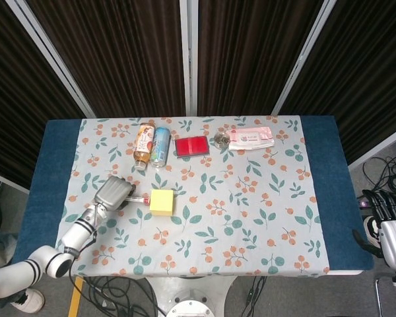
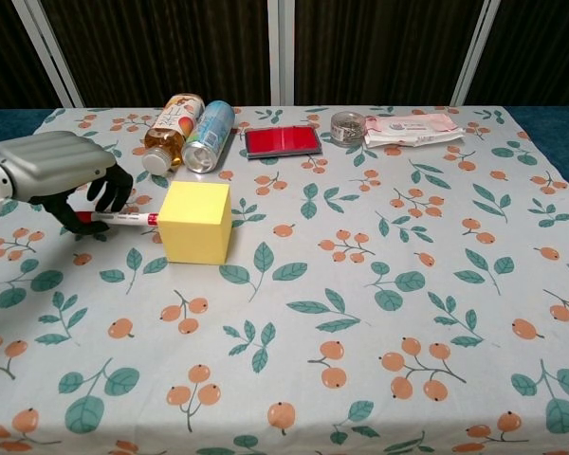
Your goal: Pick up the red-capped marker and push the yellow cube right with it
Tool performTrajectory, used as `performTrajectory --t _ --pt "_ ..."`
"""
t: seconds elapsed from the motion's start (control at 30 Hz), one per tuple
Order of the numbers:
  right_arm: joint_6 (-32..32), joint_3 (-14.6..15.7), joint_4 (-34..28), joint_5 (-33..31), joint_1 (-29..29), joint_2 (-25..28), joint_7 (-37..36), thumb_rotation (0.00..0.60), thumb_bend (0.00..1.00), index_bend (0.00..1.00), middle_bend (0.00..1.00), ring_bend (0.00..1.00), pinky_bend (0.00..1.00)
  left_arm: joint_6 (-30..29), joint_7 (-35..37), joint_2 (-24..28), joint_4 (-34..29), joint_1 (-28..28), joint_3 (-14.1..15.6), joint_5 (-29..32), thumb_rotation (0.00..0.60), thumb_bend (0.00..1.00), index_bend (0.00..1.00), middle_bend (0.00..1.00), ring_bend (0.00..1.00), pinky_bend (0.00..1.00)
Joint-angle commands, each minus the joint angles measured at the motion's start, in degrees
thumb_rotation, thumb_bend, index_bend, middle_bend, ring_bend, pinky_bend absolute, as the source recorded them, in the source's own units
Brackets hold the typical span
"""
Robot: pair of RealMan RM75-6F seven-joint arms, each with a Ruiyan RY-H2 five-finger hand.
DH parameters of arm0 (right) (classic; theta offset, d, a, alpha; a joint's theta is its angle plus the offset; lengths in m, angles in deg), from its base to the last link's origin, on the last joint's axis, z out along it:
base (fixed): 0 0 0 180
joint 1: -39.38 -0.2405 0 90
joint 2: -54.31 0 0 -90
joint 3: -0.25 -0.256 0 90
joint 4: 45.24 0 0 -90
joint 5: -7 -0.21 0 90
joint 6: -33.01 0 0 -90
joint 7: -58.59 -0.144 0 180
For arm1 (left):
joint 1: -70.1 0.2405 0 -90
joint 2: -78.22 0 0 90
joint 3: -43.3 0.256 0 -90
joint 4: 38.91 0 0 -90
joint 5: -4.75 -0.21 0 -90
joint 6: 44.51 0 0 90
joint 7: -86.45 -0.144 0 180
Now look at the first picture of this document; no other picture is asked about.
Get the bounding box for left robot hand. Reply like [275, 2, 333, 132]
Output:
[92, 175, 137, 212]

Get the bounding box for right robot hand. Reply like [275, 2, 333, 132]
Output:
[351, 189, 396, 269]

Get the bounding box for red marker pen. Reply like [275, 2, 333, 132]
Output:
[125, 195, 151, 207]

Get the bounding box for yellow sticky note block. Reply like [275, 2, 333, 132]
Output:
[149, 189, 176, 217]

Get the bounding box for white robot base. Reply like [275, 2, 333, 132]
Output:
[144, 275, 238, 317]

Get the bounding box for orange tea bottle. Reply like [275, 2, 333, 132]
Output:
[133, 122, 156, 172]

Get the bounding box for light blue drink can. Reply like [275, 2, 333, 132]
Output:
[149, 126, 171, 168]

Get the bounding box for blue table mat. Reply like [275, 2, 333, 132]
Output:
[9, 115, 376, 277]

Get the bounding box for red ink pad box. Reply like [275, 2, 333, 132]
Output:
[174, 135, 211, 158]

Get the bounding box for floral tablecloth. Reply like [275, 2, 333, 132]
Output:
[49, 115, 331, 277]

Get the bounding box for white sneaker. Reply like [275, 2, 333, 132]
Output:
[10, 288, 46, 314]

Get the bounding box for pink wet wipes pack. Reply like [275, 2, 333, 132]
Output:
[225, 126, 275, 151]

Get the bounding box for black cable bundle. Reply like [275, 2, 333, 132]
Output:
[362, 137, 396, 199]

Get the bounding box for black floor cables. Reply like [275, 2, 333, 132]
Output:
[69, 276, 168, 317]

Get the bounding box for black power strip cable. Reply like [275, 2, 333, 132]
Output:
[239, 275, 268, 317]

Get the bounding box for white partition frame post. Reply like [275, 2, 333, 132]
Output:
[5, 0, 96, 118]
[179, 0, 199, 117]
[271, 0, 337, 116]

